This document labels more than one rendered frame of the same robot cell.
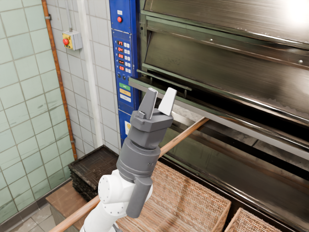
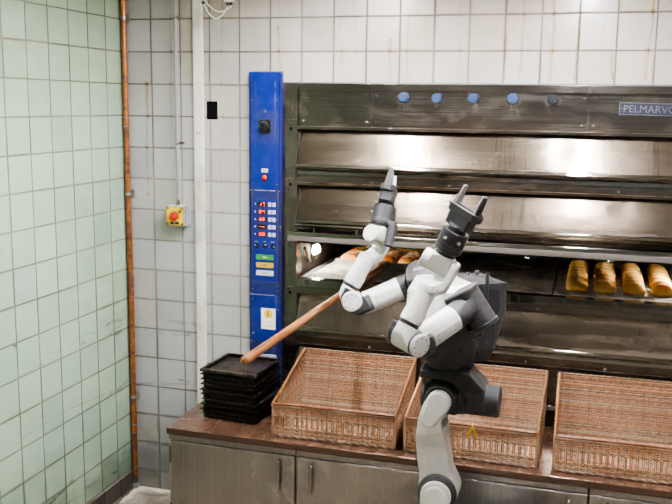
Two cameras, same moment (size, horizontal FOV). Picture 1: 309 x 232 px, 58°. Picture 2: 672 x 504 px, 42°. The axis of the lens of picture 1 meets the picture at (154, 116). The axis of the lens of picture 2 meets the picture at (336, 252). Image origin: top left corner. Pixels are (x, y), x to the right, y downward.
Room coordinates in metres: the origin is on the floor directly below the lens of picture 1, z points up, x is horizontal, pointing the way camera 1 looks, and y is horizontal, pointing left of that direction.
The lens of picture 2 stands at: (-2.47, 1.56, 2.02)
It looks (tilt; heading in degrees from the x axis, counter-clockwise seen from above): 10 degrees down; 336
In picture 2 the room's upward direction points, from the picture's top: 1 degrees clockwise
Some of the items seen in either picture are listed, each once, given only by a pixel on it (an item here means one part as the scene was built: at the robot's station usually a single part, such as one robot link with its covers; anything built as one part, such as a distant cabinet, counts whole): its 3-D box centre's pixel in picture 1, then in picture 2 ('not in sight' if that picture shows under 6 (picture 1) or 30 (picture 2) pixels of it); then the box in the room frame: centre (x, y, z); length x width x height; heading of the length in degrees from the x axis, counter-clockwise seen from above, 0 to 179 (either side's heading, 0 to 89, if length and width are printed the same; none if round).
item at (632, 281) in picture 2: not in sight; (618, 276); (0.77, -1.38, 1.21); 0.61 x 0.48 x 0.06; 140
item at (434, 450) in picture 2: not in sight; (439, 445); (0.17, -0.05, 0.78); 0.18 x 0.15 x 0.47; 139
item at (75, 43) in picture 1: (71, 39); (177, 215); (1.75, 0.52, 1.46); 0.10 x 0.07 x 0.10; 50
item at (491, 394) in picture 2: not in sight; (461, 389); (0.12, -0.10, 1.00); 0.28 x 0.13 x 0.18; 49
